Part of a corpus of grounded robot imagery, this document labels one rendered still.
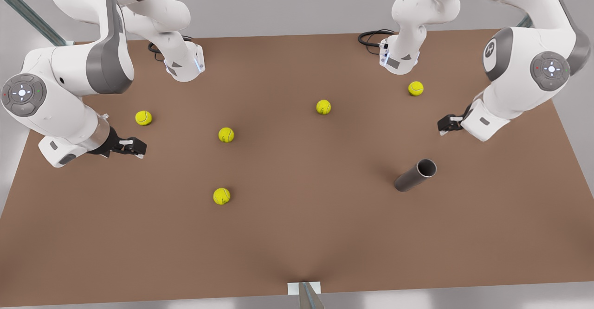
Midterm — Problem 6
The dark grey tennis tube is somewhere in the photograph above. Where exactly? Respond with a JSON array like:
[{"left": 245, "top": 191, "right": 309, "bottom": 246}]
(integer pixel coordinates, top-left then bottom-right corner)
[{"left": 394, "top": 158, "right": 438, "bottom": 193}]

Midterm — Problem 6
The black cable loop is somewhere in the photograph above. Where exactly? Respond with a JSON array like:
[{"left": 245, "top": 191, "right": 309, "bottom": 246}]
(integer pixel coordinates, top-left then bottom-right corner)
[
  {"left": 148, "top": 35, "right": 194, "bottom": 62},
  {"left": 358, "top": 29, "right": 396, "bottom": 56}
]

